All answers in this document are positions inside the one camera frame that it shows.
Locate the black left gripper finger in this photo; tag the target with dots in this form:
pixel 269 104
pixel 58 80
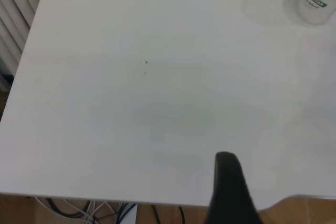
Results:
pixel 228 195

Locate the white table leg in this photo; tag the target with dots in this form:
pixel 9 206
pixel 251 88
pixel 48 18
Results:
pixel 130 220

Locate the white ribbed radiator panel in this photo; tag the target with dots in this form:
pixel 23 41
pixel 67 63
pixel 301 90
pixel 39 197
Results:
pixel 15 11

